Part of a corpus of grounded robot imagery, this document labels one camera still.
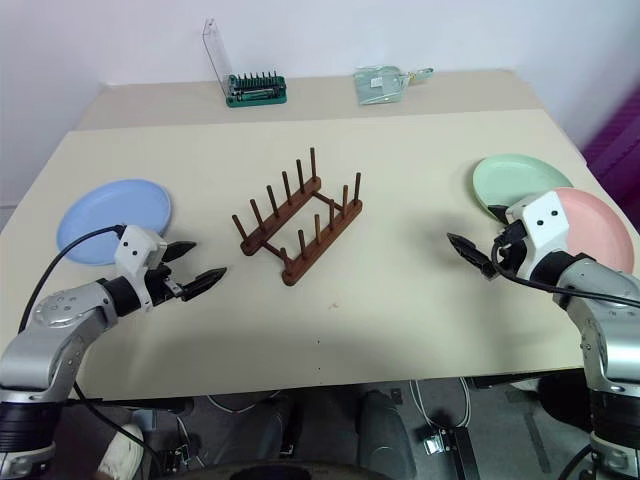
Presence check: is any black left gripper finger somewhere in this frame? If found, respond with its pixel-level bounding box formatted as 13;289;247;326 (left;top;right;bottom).
180;266;228;303
165;240;198;262

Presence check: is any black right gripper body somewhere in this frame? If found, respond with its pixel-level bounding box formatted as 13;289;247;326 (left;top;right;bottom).
491;221;531;278

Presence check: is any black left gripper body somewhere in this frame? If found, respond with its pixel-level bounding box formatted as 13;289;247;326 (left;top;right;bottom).
144;244;184;308

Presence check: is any brown wooden dish rack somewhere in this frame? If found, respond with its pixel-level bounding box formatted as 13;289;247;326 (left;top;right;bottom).
230;146;364;288

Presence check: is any green plate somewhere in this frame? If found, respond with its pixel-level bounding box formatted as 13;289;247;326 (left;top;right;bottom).
471;155;572;222

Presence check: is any blue plate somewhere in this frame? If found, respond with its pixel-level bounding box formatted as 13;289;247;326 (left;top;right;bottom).
56;178;175;267

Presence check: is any red plate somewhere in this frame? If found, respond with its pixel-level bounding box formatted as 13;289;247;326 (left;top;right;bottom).
552;187;637;277

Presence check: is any purple object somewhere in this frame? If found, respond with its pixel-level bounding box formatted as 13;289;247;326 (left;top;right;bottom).
581;83;640;214

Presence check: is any white shoe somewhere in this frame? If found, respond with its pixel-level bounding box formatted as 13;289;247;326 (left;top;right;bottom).
96;423;147;480

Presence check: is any green screwdriver bit set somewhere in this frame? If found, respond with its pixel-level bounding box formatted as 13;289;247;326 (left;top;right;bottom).
223;71;290;109

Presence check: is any clear plastic case lid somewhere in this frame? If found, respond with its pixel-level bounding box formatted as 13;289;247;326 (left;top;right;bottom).
201;15;235;84

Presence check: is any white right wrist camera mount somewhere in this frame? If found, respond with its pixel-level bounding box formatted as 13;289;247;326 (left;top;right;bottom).
504;192;572;272

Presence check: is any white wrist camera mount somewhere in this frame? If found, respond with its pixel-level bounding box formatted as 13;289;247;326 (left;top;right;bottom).
113;224;169;290
504;192;572;272

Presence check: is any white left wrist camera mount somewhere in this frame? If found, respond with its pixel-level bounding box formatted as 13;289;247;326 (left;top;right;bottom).
113;224;169;290

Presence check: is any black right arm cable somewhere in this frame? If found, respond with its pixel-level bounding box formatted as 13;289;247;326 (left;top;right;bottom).
491;238;640;309

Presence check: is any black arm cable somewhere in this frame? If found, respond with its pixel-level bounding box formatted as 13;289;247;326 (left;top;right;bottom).
491;238;640;309
18;225;126;334

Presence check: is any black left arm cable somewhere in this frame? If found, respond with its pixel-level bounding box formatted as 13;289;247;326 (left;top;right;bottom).
18;225;126;334

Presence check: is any white floor cable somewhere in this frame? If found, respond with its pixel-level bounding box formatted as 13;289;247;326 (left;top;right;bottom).
206;393;282;415
408;378;475;432

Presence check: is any black floor cable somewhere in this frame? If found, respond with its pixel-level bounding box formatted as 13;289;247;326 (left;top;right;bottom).
73;382;167;480

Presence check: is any black caster bracket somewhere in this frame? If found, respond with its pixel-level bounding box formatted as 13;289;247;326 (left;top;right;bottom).
421;408;481;480

